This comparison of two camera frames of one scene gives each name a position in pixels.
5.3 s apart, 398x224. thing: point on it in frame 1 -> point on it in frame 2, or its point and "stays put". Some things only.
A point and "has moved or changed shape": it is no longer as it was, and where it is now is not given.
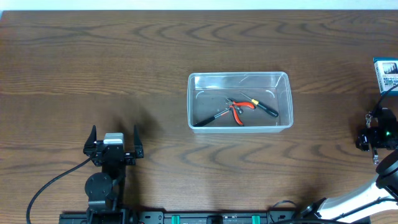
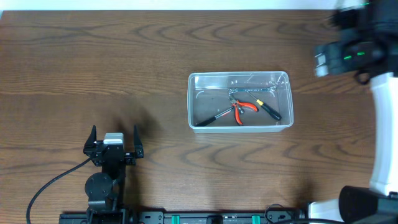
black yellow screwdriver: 262,106 has moved or changed shape
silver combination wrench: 375,159 -> 232,91
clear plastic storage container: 207,93 stays put
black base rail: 199,217 stays put
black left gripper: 113,154 stays put
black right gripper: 374,137 -> 337,59
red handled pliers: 232,104 has moved or changed shape
